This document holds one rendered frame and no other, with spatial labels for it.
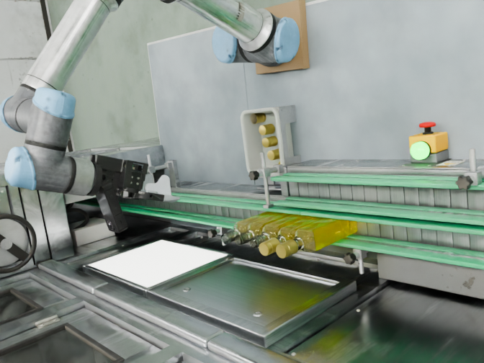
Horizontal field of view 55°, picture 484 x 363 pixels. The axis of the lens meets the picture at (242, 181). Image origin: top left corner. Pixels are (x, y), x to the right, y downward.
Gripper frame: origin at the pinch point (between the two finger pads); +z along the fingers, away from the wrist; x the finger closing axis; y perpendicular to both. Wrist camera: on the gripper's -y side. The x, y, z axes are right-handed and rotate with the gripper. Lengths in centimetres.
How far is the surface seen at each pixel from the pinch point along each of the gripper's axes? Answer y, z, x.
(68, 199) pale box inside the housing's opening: -6, 19, 100
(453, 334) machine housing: -19, 39, -53
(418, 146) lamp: 21, 44, -38
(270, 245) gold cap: -7.5, 23.2, -13.1
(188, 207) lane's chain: -2, 50, 58
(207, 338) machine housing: -28.5, 6.0, -14.1
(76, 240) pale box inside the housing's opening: -23, 26, 101
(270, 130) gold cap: 28, 48, 17
